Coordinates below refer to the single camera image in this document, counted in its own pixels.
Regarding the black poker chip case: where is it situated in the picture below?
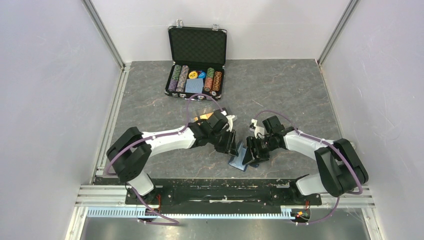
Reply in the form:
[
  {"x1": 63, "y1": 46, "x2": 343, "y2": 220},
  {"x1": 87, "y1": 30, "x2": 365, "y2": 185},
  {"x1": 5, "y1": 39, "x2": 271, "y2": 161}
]
[{"x1": 164, "y1": 19, "x2": 227, "y2": 101}]

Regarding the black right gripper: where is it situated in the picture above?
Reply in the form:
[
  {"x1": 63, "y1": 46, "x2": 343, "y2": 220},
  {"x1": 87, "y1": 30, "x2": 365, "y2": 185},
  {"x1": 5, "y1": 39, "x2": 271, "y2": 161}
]
[{"x1": 242, "y1": 135, "x2": 279, "y2": 166}]

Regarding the blue leather card holder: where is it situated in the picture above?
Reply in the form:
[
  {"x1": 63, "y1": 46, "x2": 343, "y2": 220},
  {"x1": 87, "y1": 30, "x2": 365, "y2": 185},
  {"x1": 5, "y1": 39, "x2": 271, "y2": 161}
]
[{"x1": 228, "y1": 141, "x2": 259, "y2": 172}]

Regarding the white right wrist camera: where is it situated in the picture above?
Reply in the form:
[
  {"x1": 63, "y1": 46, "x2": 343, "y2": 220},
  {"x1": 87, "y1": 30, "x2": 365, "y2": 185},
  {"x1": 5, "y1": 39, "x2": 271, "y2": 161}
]
[{"x1": 249, "y1": 119, "x2": 264, "y2": 138}]

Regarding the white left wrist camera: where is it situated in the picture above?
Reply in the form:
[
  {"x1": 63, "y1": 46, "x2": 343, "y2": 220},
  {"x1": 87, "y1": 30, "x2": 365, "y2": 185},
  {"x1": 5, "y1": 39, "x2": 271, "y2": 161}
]
[{"x1": 225, "y1": 114, "x2": 237, "y2": 132}]

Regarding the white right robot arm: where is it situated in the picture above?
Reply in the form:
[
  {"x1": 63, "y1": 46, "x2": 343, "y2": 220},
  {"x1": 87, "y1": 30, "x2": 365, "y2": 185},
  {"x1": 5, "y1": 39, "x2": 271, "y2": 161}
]
[{"x1": 241, "y1": 116, "x2": 369, "y2": 204}]

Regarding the yellow dealer button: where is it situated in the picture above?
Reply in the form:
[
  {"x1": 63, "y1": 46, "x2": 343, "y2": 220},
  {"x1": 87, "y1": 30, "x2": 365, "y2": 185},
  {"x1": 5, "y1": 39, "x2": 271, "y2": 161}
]
[{"x1": 188, "y1": 71, "x2": 199, "y2": 79}]

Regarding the blue playing card deck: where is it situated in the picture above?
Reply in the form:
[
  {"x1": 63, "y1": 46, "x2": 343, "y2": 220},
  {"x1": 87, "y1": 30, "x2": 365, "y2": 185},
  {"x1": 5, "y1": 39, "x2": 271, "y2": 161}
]
[{"x1": 184, "y1": 78, "x2": 204, "y2": 94}]

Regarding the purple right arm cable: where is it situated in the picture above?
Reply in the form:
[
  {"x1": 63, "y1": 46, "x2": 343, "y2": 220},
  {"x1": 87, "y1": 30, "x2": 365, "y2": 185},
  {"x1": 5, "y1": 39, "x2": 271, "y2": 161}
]
[{"x1": 253, "y1": 109, "x2": 365, "y2": 227}]

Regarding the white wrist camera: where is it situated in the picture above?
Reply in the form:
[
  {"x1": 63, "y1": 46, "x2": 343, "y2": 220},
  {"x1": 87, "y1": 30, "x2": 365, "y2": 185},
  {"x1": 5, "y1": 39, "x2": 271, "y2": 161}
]
[
  {"x1": 225, "y1": 114, "x2": 237, "y2": 132},
  {"x1": 249, "y1": 119, "x2": 264, "y2": 138}
]

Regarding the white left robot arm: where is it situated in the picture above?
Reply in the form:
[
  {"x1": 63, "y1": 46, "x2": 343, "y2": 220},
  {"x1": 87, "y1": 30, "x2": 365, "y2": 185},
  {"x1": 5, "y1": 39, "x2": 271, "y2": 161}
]
[{"x1": 104, "y1": 109, "x2": 239, "y2": 204}]

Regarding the clear acrylic card box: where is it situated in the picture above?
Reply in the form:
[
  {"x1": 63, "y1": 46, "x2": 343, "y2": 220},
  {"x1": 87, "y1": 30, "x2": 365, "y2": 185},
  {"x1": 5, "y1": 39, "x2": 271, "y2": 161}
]
[{"x1": 190, "y1": 106, "x2": 229, "y2": 122}]

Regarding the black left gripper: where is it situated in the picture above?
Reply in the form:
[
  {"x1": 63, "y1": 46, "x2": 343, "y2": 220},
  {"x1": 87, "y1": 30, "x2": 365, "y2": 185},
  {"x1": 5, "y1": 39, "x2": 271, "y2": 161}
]
[{"x1": 209, "y1": 128, "x2": 239, "y2": 157}]

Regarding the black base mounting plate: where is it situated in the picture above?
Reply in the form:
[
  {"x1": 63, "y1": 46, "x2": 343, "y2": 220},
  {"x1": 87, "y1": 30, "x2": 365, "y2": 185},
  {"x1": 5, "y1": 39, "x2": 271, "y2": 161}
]
[{"x1": 93, "y1": 176, "x2": 323, "y2": 215}]

